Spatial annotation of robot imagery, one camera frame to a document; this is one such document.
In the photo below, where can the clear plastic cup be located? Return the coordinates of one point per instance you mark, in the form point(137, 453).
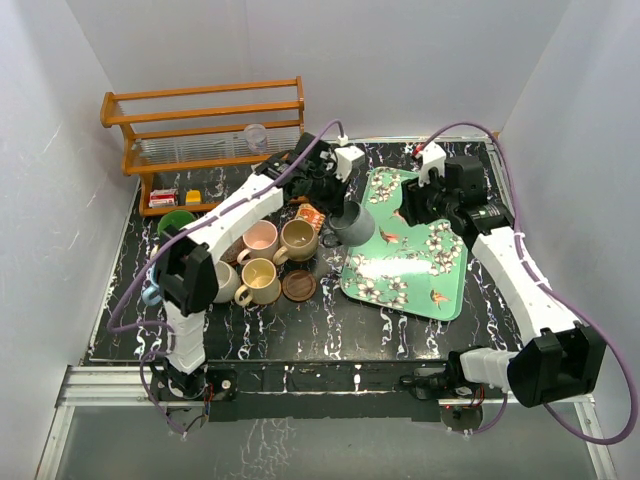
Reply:
point(256, 138)

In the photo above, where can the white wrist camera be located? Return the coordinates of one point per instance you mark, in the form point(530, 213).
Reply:
point(346, 158)
point(430, 156)

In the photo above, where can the orange patterned card pack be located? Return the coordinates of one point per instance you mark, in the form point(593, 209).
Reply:
point(311, 215)

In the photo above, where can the green mug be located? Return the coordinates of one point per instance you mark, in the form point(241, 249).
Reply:
point(177, 219)

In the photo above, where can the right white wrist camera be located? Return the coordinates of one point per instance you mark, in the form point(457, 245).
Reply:
point(430, 156)

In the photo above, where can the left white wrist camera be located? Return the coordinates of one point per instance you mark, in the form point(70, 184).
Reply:
point(346, 158)

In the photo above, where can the red white small box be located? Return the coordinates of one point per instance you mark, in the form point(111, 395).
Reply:
point(163, 198)

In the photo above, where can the yellow mug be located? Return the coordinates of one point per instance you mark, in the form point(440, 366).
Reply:
point(260, 284)

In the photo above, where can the pink mug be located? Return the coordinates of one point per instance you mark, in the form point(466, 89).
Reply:
point(261, 241)

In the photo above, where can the grey mug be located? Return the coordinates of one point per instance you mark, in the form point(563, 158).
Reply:
point(353, 228)

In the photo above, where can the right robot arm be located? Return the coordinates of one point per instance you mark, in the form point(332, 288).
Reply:
point(561, 357)

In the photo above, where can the tan brown mug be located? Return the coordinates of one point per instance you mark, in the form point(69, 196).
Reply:
point(298, 242)

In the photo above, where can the green floral tray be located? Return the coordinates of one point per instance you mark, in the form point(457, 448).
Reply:
point(419, 270)

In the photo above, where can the white beige mug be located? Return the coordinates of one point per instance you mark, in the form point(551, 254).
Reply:
point(228, 282)

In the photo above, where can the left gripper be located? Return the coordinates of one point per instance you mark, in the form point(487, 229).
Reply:
point(338, 196)

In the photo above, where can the black front base frame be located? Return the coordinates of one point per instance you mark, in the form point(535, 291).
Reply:
point(313, 390)

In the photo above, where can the wooden shelf rack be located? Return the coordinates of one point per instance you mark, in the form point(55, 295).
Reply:
point(178, 138)

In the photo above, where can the blue mug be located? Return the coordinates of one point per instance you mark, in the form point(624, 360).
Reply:
point(151, 295)

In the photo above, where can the yellow small block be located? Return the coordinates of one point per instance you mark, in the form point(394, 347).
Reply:
point(193, 197)

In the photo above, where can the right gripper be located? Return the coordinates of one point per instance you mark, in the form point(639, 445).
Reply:
point(411, 207)

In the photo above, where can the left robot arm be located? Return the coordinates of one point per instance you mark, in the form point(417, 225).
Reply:
point(185, 268)

